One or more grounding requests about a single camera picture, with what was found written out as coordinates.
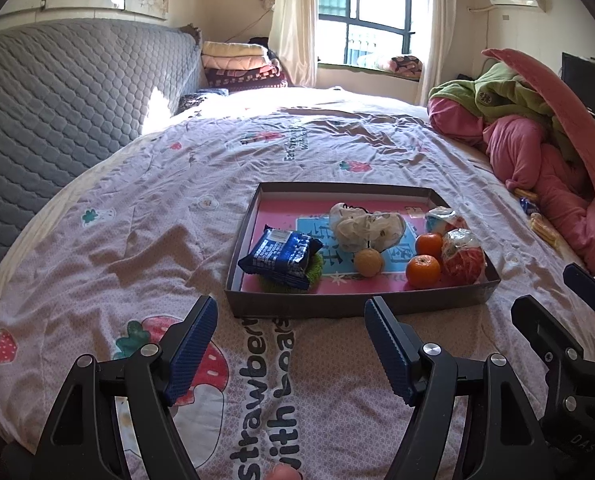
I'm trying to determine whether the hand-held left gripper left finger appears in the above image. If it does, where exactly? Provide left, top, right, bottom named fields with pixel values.
left=34, top=295, right=219, bottom=480

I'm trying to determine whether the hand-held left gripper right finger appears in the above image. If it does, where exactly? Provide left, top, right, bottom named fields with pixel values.
left=364, top=296, right=553, bottom=480

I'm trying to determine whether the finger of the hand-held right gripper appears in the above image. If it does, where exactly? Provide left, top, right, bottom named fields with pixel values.
left=511, top=296, right=587, bottom=371
left=563, top=262, right=595, bottom=318

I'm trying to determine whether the grey cardboard box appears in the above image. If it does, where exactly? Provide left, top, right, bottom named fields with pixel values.
left=224, top=182, right=501, bottom=319

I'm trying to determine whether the orange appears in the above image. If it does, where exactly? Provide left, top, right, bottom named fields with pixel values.
left=415, top=232, right=444, bottom=258
left=406, top=255, right=442, bottom=289

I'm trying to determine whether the walnut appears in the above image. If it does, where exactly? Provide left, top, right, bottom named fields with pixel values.
left=354, top=248, right=384, bottom=278

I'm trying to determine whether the clear packet of red snacks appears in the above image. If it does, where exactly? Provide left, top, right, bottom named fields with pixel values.
left=440, top=228, right=485, bottom=283
left=424, top=206, right=471, bottom=236

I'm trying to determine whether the green fuzzy ring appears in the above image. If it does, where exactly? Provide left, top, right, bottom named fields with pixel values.
left=257, top=250, right=324, bottom=291

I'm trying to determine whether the white plastic bag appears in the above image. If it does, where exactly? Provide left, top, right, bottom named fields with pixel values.
left=329, top=202, right=407, bottom=252

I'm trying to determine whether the blue biscuit packet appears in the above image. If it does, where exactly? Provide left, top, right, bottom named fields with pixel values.
left=238, top=227, right=324, bottom=288

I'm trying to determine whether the yellow biscuit packet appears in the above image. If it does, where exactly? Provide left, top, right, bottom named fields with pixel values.
left=530, top=212, right=561, bottom=246

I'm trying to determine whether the pink quilt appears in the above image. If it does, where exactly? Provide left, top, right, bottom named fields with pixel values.
left=427, top=96, right=595, bottom=276

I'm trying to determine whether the strawberry print bed sheet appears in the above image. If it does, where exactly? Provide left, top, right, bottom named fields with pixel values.
left=0, top=87, right=595, bottom=480

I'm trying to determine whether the black television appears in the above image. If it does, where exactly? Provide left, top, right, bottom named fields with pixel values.
left=561, top=51, right=595, bottom=131

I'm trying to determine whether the green blanket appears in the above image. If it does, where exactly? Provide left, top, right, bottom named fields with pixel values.
left=430, top=62, right=585, bottom=161

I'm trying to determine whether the dark patterned pillow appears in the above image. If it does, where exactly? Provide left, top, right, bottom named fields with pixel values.
left=177, top=88, right=228, bottom=113

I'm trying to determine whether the stack of folded blankets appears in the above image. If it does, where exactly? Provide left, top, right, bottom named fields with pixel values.
left=206, top=62, right=290, bottom=92

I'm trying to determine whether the grey quilted headboard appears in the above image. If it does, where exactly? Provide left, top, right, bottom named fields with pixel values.
left=0, top=17, right=203, bottom=306

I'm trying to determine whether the patterned folded blanket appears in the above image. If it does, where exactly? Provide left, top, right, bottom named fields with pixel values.
left=390, top=54, right=423, bottom=80

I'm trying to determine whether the cream curtain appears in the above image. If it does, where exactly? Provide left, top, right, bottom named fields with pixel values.
left=268, top=0, right=321, bottom=88
left=417, top=0, right=458, bottom=106

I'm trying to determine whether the pink folded blanket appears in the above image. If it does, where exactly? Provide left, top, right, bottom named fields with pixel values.
left=202, top=55, right=270, bottom=71

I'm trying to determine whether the cream folded blanket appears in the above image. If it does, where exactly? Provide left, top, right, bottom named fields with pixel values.
left=201, top=41, right=270, bottom=58

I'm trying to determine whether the black cloth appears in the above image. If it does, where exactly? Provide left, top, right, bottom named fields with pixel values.
left=248, top=36, right=278, bottom=58

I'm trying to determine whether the window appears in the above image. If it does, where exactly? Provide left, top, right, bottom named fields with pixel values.
left=317, top=0, right=433, bottom=68

